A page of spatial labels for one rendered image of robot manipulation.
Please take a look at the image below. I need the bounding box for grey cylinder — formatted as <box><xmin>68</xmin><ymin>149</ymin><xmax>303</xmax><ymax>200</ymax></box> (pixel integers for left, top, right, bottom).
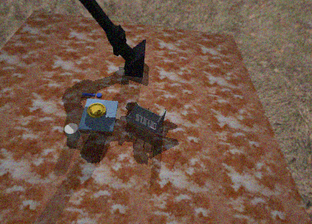
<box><xmin>64</xmin><ymin>123</ymin><xmax>80</xmax><ymax>141</ymax></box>

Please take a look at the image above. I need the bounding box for light blue square mat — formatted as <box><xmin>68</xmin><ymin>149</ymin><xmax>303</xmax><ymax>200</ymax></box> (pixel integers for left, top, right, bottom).
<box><xmin>78</xmin><ymin>98</ymin><xmax>118</xmax><ymax>132</ymax></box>

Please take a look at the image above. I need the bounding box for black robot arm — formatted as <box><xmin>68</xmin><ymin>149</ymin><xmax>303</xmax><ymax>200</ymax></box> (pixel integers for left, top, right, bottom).
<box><xmin>78</xmin><ymin>0</ymin><xmax>137</xmax><ymax>64</ymax></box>

